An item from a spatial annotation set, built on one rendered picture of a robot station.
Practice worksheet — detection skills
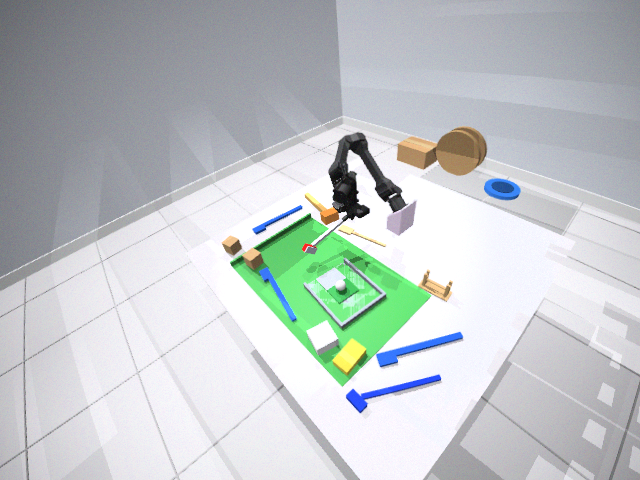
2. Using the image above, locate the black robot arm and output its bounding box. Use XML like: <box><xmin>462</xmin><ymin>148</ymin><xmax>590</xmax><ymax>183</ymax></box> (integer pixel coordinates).
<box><xmin>328</xmin><ymin>132</ymin><xmax>409</xmax><ymax>213</ymax></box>

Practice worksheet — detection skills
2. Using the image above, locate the yellow rectangular block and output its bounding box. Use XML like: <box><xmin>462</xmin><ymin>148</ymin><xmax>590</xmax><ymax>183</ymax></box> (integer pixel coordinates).
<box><xmin>333</xmin><ymin>339</ymin><xmax>366</xmax><ymax>376</ymax></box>

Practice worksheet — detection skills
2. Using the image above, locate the brown cube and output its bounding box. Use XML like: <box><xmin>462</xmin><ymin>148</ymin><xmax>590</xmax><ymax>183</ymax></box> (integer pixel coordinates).
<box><xmin>243</xmin><ymin>248</ymin><xmax>264</xmax><ymax>270</ymax></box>
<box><xmin>222</xmin><ymin>235</ymin><xmax>243</xmax><ymax>256</ymax></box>

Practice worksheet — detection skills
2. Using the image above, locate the green flat mat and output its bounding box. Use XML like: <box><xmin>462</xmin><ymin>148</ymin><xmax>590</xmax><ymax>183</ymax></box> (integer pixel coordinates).
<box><xmin>233</xmin><ymin>217</ymin><xmax>432</xmax><ymax>387</ymax></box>

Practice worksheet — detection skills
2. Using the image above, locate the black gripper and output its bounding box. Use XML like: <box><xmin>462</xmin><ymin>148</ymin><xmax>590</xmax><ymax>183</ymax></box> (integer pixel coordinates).
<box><xmin>346</xmin><ymin>190</ymin><xmax>370</xmax><ymax>220</ymax></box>

